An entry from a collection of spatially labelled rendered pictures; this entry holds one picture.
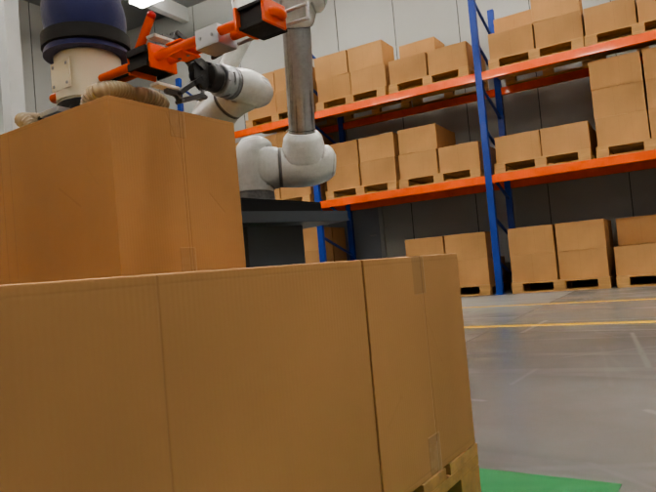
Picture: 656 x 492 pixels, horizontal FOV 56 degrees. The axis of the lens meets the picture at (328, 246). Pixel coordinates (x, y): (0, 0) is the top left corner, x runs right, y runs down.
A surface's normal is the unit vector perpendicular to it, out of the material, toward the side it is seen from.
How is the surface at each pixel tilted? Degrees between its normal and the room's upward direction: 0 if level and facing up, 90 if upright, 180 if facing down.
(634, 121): 90
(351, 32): 90
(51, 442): 90
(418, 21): 90
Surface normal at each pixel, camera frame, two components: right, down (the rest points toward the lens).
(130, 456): 0.83, -0.10
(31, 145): -0.55, 0.02
